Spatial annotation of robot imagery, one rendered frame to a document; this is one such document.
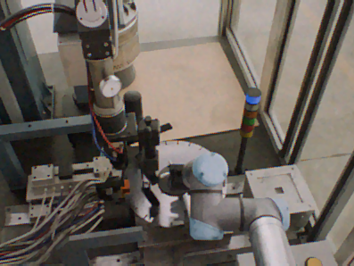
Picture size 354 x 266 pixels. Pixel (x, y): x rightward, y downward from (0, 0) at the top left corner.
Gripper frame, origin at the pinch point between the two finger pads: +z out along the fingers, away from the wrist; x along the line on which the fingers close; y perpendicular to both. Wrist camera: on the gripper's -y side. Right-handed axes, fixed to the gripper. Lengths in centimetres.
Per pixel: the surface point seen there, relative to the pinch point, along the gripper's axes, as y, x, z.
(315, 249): -37.5, 19.6, -9.4
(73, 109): 35, -29, 31
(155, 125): 12.8, -12.0, -21.4
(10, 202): 56, 6, 38
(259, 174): -27.3, -3.8, 6.0
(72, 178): 33.8, -2.4, 24.3
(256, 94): -20.2, -26.6, -9.5
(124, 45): 17, -58, 34
